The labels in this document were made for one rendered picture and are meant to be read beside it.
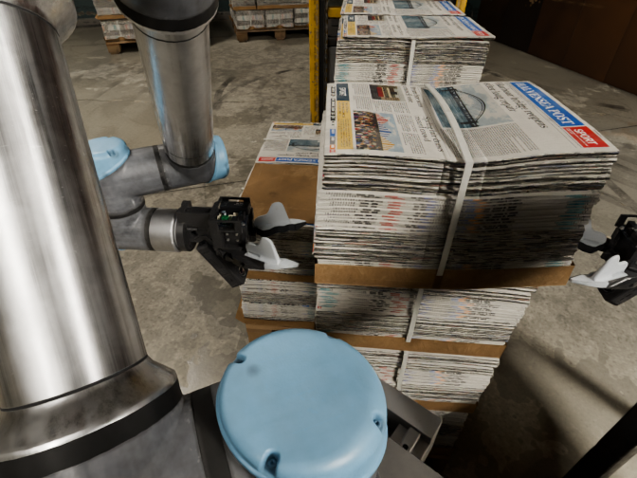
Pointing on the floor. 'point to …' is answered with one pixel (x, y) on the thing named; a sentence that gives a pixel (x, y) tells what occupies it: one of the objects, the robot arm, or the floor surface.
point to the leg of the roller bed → (609, 450)
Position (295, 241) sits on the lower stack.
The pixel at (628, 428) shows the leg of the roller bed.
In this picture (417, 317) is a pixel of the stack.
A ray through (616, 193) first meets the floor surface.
